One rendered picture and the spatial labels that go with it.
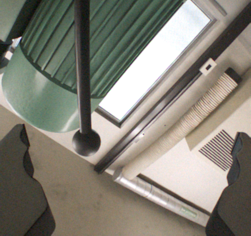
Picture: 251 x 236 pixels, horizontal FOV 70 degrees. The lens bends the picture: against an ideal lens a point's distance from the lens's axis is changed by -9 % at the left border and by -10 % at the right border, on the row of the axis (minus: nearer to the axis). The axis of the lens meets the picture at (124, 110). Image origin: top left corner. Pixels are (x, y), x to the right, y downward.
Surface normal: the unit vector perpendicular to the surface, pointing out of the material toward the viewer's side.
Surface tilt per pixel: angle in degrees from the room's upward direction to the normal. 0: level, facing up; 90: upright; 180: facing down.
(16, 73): 90
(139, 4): 90
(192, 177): 90
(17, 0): 90
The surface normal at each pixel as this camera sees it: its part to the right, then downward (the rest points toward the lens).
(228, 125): -0.04, 0.47
